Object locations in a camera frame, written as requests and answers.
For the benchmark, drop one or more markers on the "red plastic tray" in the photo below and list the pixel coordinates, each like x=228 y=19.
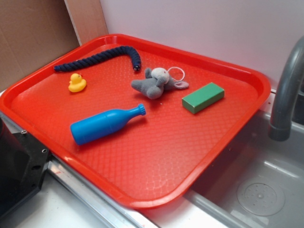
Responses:
x=155 y=158

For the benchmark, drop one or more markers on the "grey plush elephant toy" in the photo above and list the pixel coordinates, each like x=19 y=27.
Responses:
x=157 y=81

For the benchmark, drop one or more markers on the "green rectangular block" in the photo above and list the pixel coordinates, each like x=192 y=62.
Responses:
x=203 y=98

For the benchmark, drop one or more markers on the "blue plastic toy bottle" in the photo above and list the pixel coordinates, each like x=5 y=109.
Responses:
x=103 y=124

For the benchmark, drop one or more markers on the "yellow rubber duck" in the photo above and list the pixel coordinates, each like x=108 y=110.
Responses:
x=76 y=83

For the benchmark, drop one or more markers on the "grey plastic sink basin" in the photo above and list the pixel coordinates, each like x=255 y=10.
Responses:
x=255 y=182

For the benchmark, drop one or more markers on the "grey toy faucet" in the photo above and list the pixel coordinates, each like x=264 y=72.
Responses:
x=288 y=104

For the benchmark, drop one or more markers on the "brown cardboard panel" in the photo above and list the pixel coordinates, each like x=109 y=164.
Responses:
x=35 y=32

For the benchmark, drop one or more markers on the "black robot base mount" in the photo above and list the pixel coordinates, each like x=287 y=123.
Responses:
x=23 y=162

